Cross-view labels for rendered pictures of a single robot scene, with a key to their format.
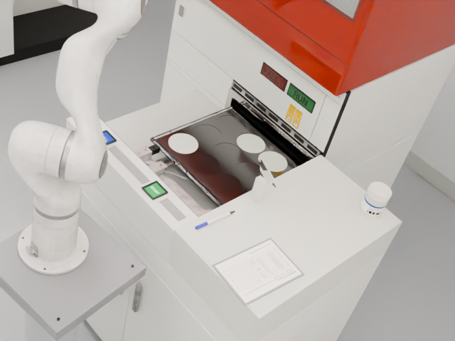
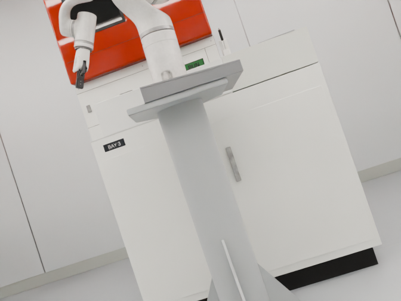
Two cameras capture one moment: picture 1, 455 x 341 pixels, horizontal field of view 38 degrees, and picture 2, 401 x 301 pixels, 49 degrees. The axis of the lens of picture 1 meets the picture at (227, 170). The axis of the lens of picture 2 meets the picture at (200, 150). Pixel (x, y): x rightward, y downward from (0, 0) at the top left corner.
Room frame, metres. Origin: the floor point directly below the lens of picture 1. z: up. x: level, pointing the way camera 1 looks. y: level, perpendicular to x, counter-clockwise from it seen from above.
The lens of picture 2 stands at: (-0.13, 1.19, 0.60)
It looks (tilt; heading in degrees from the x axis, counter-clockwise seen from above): 1 degrees up; 328
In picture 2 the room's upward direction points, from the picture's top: 19 degrees counter-clockwise
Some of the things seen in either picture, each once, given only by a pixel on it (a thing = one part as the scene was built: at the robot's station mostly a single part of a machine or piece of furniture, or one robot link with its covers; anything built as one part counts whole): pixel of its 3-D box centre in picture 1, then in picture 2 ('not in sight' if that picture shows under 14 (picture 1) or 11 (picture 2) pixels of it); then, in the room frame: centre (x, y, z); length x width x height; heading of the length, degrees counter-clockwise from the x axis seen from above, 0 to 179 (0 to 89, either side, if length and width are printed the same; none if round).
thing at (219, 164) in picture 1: (227, 153); not in sight; (1.69, 0.01, 0.90); 0.34 x 0.34 x 0.01; 52
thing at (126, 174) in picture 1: (126, 181); (163, 99); (1.44, 0.29, 0.89); 0.55 x 0.09 x 0.14; 52
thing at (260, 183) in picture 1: (264, 181); (227, 54); (1.45, -0.11, 1.03); 0.06 x 0.04 x 0.13; 142
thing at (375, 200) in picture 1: (375, 200); not in sight; (1.52, -0.46, 1.01); 0.07 x 0.07 x 0.10
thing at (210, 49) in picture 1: (246, 74); (154, 96); (1.98, 0.03, 1.02); 0.81 x 0.03 x 0.40; 52
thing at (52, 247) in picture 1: (55, 225); (165, 62); (1.15, 0.41, 0.96); 0.19 x 0.19 x 0.18
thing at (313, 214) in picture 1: (288, 241); (265, 72); (1.37, -0.23, 0.89); 0.62 x 0.35 x 0.14; 142
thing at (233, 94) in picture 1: (268, 131); not in sight; (1.86, -0.11, 0.89); 0.44 x 0.02 x 0.10; 52
